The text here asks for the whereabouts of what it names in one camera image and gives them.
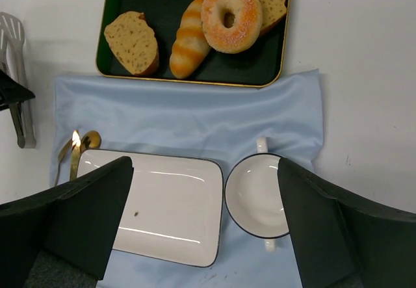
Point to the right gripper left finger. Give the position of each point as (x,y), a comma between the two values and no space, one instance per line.
(63,236)

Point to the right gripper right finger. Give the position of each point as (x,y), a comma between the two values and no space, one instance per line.
(342,239)

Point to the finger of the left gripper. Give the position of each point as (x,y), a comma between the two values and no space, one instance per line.
(12,92)

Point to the silver metal tongs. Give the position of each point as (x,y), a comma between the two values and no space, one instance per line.
(15,35)

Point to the left bread slice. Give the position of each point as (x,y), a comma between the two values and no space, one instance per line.
(133,42)

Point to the bread slice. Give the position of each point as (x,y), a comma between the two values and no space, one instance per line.
(273,12)
(133,42)

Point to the striped bread roll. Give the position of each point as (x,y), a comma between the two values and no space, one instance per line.
(190,47)

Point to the right bread slice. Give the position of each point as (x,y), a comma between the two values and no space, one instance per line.
(273,12)

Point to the white rectangular plate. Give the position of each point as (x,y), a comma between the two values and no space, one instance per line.
(173,211)

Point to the light blue cloth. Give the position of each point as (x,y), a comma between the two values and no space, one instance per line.
(219,123)

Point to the dark green serving tray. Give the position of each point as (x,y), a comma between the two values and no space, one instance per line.
(257,67)

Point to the sugared orange donut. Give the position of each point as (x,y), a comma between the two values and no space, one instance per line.
(231,26)

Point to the gold fork green handle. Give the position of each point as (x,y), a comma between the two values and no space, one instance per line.
(67,147)

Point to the gold knife green handle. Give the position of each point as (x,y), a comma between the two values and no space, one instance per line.
(75,154)

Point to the gold spoon green handle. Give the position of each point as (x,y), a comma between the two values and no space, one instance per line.
(91,139)

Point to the white bowl with handles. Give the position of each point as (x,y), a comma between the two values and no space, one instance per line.
(252,196)

